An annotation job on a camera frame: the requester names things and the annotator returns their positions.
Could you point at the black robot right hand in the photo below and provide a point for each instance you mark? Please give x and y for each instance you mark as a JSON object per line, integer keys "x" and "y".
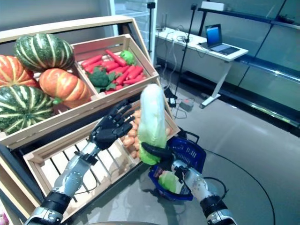
{"x": 164, "y": 154}

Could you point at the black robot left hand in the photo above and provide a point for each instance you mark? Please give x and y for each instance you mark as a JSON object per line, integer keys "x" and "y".
{"x": 107, "y": 133}

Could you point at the napa cabbage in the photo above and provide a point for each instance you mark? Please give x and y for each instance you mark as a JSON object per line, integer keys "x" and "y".
{"x": 170, "y": 181}
{"x": 152, "y": 112}

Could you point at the blue plastic shopping basket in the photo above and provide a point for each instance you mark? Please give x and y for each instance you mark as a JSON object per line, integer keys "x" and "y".
{"x": 168, "y": 194}

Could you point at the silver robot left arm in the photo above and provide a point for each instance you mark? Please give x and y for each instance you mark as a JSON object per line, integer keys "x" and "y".
{"x": 70, "y": 178}

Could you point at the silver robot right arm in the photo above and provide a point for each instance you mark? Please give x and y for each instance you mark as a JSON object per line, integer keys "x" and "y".
{"x": 199, "y": 185}

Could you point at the potato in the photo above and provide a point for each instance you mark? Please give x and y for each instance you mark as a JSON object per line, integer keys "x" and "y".
{"x": 169, "y": 131}
{"x": 137, "y": 114}
{"x": 131, "y": 133}
{"x": 127, "y": 141}
{"x": 134, "y": 154}

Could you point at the wooden potato crate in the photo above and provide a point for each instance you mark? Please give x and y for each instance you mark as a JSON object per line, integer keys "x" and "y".
{"x": 172, "y": 123}

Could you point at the wooden pumpkin crate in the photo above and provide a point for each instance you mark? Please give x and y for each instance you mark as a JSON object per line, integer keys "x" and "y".
{"x": 70, "y": 113}

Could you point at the wooden cabbage crate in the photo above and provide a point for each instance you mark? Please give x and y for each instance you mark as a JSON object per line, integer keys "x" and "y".
{"x": 112, "y": 181}

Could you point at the grey power strip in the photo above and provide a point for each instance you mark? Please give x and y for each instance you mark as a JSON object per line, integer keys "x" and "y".
{"x": 187, "y": 105}

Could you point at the black power adapter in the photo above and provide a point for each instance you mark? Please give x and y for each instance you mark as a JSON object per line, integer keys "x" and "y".
{"x": 172, "y": 100}

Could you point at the dark green broccoli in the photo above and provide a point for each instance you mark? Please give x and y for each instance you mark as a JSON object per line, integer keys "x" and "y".
{"x": 99, "y": 78}

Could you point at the red carrot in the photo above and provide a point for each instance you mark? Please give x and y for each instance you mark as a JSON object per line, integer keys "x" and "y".
{"x": 110, "y": 65}
{"x": 135, "y": 72}
{"x": 124, "y": 76}
{"x": 91, "y": 60}
{"x": 133, "y": 81}
{"x": 116, "y": 58}
{"x": 93, "y": 67}

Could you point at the orange pumpkin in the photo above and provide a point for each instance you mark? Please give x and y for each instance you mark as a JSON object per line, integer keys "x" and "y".
{"x": 14, "y": 72}
{"x": 65, "y": 86}

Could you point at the light green lettuce head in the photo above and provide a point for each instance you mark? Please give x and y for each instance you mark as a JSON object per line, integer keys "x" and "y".
{"x": 127, "y": 57}

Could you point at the wooden carrot crate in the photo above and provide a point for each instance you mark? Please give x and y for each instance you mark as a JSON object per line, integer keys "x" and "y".
{"x": 93, "y": 47}

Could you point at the green striped pumpkin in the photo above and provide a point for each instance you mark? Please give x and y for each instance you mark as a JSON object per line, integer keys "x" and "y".
{"x": 23, "y": 107}
{"x": 44, "y": 51}

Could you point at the white desk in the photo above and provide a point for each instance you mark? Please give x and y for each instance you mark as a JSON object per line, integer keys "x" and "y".
{"x": 199, "y": 63}

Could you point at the wooden vegetable display stand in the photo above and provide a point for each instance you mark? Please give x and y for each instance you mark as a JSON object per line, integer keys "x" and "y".
{"x": 70, "y": 29}

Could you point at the dark glass shelf rack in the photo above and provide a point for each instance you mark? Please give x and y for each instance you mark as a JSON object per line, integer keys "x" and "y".
{"x": 269, "y": 112}

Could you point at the black router with antennas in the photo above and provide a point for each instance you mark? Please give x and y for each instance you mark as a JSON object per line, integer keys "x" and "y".
{"x": 160, "y": 28}

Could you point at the glass door cabinet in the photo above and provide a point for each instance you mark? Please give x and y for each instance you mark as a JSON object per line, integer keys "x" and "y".
{"x": 131, "y": 9}

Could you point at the open grey laptop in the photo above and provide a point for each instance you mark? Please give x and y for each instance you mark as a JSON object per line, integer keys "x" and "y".
{"x": 213, "y": 35}

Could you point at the purple onion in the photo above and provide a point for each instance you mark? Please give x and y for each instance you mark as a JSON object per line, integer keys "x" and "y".
{"x": 3, "y": 219}

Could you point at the black tripod sensor stand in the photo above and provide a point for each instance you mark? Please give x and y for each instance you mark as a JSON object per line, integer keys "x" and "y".
{"x": 194, "y": 7}
{"x": 151, "y": 5}

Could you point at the white box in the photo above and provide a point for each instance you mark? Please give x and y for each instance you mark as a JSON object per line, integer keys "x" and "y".
{"x": 213, "y": 5}

